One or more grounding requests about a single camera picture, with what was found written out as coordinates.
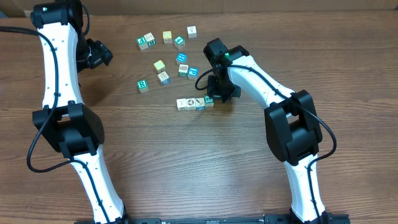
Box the green seven block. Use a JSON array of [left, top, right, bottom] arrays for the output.
[[204, 95, 214, 107]]

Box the white feather block blue X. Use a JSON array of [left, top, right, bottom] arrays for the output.
[[195, 98, 205, 110]]

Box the white block brown picture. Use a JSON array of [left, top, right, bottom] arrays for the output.
[[186, 98, 196, 110]]

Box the blue top letter block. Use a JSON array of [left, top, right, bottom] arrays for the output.
[[176, 98, 187, 111]]

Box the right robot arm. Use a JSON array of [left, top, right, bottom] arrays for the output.
[[203, 39, 326, 223]]

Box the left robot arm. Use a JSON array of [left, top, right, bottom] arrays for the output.
[[30, 1, 130, 223]]

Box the blue P block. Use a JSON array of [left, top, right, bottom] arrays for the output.
[[187, 67, 198, 80]]

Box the white block red picture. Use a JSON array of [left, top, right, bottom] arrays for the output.
[[178, 64, 189, 77]]

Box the blue top block centre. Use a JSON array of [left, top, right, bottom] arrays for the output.
[[176, 52, 187, 64]]

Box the green letter block far left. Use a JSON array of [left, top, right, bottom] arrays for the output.
[[136, 36, 149, 50]]

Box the white block blue side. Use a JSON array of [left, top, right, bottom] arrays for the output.
[[157, 71, 170, 85]]

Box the green triangle block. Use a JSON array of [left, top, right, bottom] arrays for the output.
[[174, 35, 185, 50]]

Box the white block green side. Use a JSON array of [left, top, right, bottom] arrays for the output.
[[144, 32, 156, 47]]

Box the green R block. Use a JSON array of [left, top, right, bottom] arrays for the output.
[[137, 80, 149, 93]]

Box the white block back right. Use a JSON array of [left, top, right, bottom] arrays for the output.
[[187, 26, 197, 39]]

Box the yellow top block front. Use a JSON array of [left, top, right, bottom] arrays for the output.
[[154, 60, 165, 73]]

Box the yellow block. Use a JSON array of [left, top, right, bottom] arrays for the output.
[[162, 30, 173, 44], [154, 60, 165, 73]]

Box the yellow top block back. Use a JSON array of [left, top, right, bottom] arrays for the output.
[[162, 30, 173, 44]]

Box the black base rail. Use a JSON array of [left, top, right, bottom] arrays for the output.
[[74, 212, 351, 224]]

